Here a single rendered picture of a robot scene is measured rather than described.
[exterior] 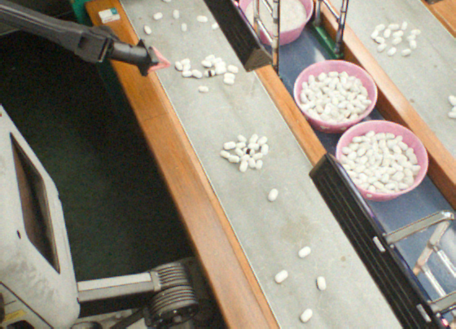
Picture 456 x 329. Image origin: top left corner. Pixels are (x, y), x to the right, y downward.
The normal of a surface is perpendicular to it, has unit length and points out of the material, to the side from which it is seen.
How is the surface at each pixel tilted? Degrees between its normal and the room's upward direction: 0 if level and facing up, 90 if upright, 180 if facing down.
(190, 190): 0
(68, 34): 70
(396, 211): 0
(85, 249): 0
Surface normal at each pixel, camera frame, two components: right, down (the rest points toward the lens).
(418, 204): 0.00, -0.54
